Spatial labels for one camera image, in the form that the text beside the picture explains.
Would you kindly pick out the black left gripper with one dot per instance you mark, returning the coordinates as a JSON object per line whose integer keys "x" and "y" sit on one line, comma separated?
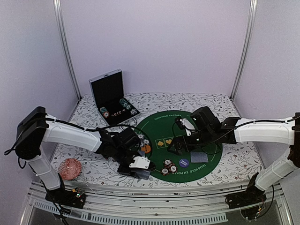
{"x": 122, "y": 170}

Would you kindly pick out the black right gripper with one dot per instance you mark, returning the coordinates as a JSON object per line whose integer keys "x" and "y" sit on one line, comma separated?
{"x": 177, "y": 140}

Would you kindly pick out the red black 100 chip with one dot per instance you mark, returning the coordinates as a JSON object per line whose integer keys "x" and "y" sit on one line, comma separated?
{"x": 167, "y": 162}

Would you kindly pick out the purple small blind button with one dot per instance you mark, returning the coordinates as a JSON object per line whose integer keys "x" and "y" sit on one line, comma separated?
{"x": 184, "y": 163}

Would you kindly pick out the dealt playing card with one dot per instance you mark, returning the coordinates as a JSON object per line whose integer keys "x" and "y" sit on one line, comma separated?
{"x": 142, "y": 153}
{"x": 198, "y": 157}

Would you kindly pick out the orange big blind button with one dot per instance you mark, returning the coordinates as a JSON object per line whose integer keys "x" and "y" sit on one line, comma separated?
{"x": 146, "y": 149}

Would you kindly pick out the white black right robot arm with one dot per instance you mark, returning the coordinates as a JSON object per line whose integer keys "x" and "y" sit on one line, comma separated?
{"x": 206, "y": 129}

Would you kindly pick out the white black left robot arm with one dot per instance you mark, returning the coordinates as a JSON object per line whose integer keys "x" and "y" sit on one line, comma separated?
{"x": 39, "y": 127}

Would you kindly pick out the round green poker mat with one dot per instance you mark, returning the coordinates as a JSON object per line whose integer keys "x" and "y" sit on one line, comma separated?
{"x": 160, "y": 129}

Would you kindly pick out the red patterned bowl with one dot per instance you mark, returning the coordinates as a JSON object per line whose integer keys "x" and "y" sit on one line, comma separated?
{"x": 70, "y": 169}

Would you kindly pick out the row of dice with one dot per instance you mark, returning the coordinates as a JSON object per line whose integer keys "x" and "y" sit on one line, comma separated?
{"x": 117, "y": 114}

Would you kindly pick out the blue chips in case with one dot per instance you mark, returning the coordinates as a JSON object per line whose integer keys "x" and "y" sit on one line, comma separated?
{"x": 134, "y": 112}

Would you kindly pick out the left poker chip stack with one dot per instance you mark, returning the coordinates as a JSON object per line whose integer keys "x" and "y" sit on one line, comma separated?
{"x": 104, "y": 112}

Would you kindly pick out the poker chip stack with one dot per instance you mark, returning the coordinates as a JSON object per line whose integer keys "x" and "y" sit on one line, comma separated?
{"x": 125, "y": 104}
{"x": 104, "y": 112}

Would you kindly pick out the right poker chip stack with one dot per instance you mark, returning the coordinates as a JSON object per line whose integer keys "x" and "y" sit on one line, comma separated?
{"x": 125, "y": 104}

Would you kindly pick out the aluminium poker chip case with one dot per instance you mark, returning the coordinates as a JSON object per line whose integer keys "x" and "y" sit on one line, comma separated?
{"x": 107, "y": 90}

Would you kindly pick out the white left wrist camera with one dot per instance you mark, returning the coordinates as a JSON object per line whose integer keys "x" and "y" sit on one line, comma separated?
{"x": 140, "y": 162}

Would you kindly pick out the aluminium front rail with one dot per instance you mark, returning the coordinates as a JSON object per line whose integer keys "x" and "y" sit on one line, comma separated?
{"x": 201, "y": 205}

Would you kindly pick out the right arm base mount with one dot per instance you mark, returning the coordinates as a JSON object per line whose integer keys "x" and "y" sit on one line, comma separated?
{"x": 252, "y": 195}

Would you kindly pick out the right aluminium frame post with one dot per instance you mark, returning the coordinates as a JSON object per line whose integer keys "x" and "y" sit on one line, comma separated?
{"x": 246, "y": 44}

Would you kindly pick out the aluminium frame post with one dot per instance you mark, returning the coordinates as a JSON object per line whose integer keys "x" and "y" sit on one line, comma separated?
{"x": 63, "y": 37}
{"x": 246, "y": 44}

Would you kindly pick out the left aluminium frame post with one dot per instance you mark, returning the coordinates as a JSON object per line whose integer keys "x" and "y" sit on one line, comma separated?
{"x": 63, "y": 37}

